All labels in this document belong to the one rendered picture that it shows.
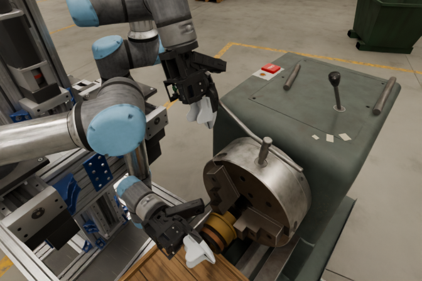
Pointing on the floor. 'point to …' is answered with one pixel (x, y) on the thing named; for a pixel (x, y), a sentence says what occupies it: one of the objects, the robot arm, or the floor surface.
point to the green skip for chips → (387, 20)
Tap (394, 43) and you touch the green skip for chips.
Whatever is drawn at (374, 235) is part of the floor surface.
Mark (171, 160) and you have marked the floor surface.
